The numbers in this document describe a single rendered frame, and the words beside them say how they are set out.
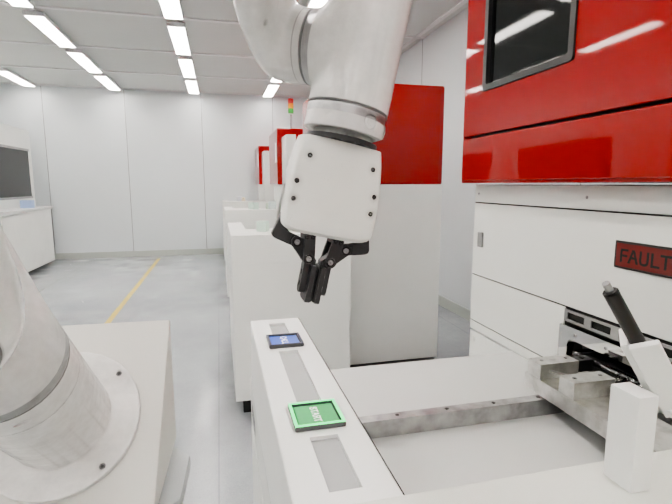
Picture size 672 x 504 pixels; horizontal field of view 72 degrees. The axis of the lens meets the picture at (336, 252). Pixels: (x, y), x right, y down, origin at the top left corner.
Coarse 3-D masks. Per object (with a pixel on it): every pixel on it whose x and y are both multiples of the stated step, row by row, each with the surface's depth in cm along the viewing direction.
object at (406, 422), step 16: (496, 400) 81; (512, 400) 81; (528, 400) 81; (544, 400) 81; (368, 416) 75; (384, 416) 75; (400, 416) 75; (416, 416) 75; (432, 416) 76; (448, 416) 77; (464, 416) 78; (480, 416) 78; (496, 416) 79; (512, 416) 80; (528, 416) 81; (368, 432) 74; (384, 432) 74; (400, 432) 75; (416, 432) 76
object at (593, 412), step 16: (528, 384) 85; (544, 384) 81; (560, 400) 77; (576, 400) 74; (592, 400) 74; (608, 400) 74; (576, 416) 74; (592, 416) 70; (656, 432) 65; (656, 448) 61
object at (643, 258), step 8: (624, 248) 80; (632, 248) 78; (640, 248) 77; (648, 248) 75; (656, 248) 74; (616, 256) 82; (624, 256) 80; (632, 256) 78; (640, 256) 77; (648, 256) 75; (656, 256) 74; (664, 256) 73; (616, 264) 82; (624, 264) 80; (632, 264) 78; (640, 264) 77; (648, 264) 76; (656, 264) 74; (664, 264) 73; (656, 272) 74; (664, 272) 73
